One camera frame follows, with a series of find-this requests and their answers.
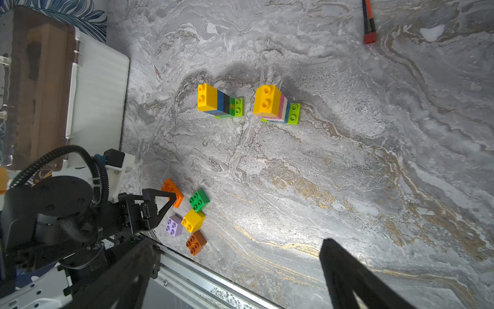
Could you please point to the pink square lego brick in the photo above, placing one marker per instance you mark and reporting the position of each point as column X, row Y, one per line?
column 271, row 117

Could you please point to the purple square lego brick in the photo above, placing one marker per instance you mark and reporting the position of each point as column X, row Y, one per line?
column 174, row 226

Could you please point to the yellow sloped lego brick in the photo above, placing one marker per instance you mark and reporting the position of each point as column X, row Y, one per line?
column 192, row 221

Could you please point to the cream small lego brick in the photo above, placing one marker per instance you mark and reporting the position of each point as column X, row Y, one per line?
column 281, row 101

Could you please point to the black square lego brick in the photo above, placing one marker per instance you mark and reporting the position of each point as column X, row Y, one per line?
column 226, row 104

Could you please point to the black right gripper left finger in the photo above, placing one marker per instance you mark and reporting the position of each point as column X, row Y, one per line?
column 118, row 278

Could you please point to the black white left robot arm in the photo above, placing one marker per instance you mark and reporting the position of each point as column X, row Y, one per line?
column 69, row 237

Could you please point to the yellow small lego brick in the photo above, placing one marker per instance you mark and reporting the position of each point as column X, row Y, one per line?
column 207, row 98

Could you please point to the brown translucent tool case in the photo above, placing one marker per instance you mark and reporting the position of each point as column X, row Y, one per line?
column 60, row 83

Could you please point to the orange long lego brick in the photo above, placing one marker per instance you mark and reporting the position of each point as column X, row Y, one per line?
column 170, row 187

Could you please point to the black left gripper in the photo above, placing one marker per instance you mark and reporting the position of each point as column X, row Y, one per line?
column 141, row 212

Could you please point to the brown square lego brick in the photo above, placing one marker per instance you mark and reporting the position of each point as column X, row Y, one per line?
column 196, row 242

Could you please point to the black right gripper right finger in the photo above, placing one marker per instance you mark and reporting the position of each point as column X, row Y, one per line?
column 347, row 278

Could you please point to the dark green square lego brick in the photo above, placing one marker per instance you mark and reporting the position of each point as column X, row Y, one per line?
column 232, row 106

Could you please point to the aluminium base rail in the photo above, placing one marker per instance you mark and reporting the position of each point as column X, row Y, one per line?
column 182, row 283

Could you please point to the blue square lego brick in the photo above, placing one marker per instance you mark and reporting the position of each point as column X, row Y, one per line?
column 284, row 113
column 220, row 105

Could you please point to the lime long base lego brick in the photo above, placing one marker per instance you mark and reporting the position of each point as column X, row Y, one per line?
column 239, row 109

